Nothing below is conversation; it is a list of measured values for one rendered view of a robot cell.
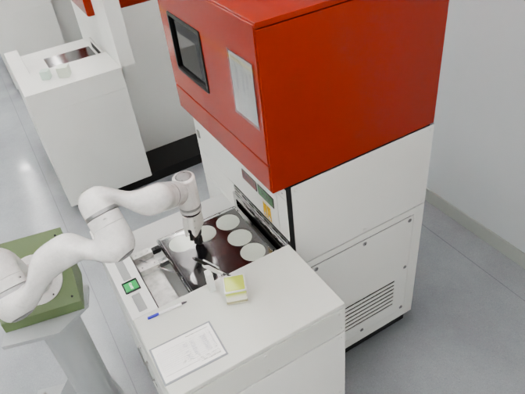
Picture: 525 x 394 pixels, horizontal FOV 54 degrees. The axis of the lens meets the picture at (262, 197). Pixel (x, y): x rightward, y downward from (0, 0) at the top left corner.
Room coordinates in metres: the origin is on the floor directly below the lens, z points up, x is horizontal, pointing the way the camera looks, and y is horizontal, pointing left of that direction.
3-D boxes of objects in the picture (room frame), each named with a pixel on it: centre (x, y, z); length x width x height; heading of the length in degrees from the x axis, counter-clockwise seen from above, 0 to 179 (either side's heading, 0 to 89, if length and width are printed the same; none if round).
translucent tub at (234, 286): (1.17, 0.13, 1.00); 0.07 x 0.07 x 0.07; 4
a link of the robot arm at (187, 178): (1.53, 0.28, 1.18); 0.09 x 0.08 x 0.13; 83
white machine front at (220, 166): (1.77, 0.09, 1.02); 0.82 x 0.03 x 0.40; 26
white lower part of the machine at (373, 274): (1.92, -0.22, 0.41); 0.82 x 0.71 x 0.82; 26
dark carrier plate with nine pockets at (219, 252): (1.50, 0.21, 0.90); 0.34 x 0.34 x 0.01; 26
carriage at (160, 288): (1.37, 0.44, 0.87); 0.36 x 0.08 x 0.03; 26
